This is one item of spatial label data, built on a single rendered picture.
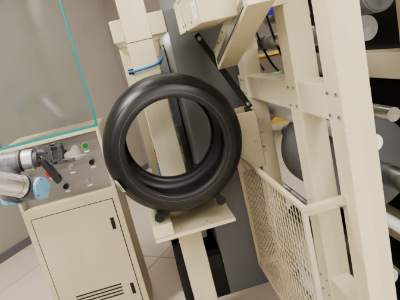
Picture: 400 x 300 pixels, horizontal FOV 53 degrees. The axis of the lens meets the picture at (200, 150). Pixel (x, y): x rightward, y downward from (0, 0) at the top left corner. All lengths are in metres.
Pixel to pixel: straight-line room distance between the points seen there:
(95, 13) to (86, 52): 0.61
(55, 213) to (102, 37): 3.73
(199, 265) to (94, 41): 4.00
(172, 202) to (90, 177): 0.84
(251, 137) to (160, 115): 0.48
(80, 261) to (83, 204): 0.36
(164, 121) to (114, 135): 0.47
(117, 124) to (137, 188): 0.28
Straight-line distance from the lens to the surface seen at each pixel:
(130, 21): 2.05
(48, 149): 1.79
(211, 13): 1.45
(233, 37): 1.61
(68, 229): 2.53
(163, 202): 1.73
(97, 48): 5.75
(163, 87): 1.64
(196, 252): 2.30
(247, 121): 2.07
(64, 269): 2.64
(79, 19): 5.65
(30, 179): 1.72
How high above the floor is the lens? 1.56
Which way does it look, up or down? 14 degrees down
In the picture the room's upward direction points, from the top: 13 degrees counter-clockwise
